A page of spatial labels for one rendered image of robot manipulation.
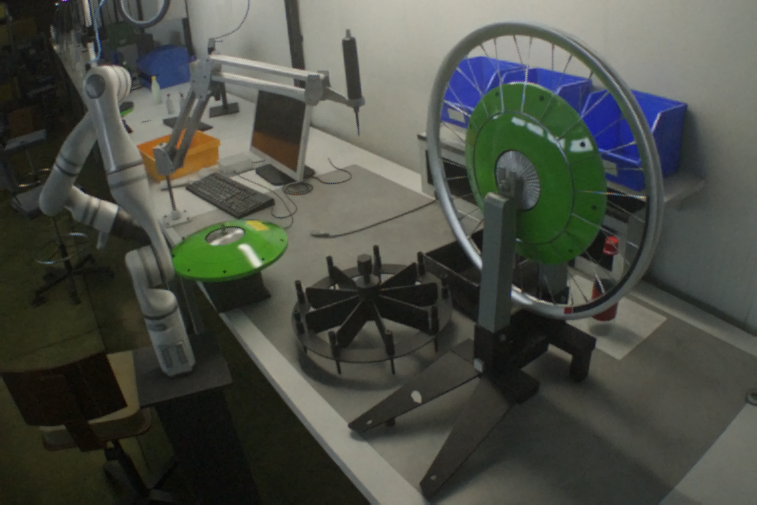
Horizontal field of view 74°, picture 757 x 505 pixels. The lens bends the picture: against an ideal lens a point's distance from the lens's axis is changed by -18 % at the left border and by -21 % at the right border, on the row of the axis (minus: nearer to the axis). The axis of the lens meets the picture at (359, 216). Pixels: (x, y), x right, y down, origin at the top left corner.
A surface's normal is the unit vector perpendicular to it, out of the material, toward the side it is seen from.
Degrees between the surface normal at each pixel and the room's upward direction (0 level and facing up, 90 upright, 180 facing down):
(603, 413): 0
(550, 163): 84
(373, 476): 0
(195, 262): 23
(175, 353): 90
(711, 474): 0
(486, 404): 18
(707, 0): 90
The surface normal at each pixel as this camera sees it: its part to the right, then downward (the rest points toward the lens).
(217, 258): -0.09, -0.73
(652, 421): -0.10, -0.90
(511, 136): -0.84, 0.18
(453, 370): -0.35, -0.76
